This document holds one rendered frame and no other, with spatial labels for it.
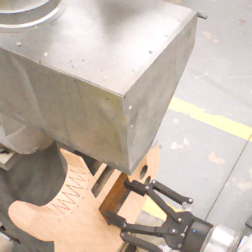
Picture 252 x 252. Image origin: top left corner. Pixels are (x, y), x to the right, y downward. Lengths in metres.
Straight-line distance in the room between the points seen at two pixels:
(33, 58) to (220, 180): 1.81
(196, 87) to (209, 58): 0.32
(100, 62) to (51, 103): 0.09
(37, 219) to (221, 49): 2.50
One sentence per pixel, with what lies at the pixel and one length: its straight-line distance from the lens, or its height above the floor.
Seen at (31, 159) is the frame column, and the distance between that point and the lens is 1.11.
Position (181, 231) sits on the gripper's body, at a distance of 0.78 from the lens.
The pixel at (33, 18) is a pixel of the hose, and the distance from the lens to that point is 0.50.
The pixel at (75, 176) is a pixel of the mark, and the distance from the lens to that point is 0.70.
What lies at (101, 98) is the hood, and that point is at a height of 1.51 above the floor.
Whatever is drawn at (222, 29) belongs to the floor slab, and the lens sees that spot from 3.18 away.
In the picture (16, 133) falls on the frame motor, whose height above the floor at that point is 1.25.
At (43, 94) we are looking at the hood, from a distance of 0.49.
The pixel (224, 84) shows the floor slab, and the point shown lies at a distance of 2.69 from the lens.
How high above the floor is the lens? 1.80
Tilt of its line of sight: 52 degrees down
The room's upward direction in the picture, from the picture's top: 1 degrees counter-clockwise
